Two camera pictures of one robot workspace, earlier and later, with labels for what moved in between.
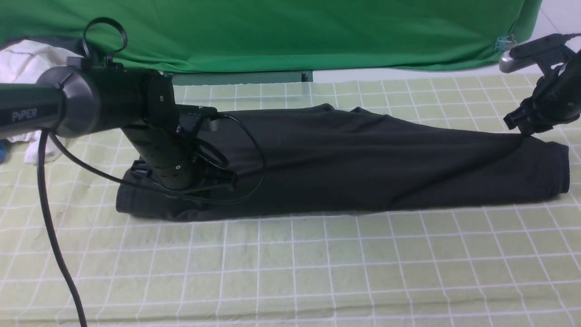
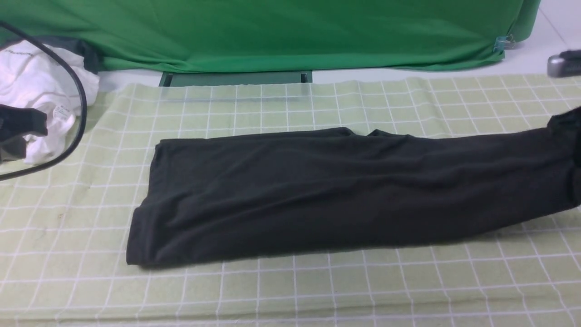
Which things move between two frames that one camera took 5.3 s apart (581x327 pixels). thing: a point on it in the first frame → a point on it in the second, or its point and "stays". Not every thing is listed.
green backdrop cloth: [188, 35] stays
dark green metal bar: [242, 77] stays
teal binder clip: [504, 43] stays
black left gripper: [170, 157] → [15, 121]
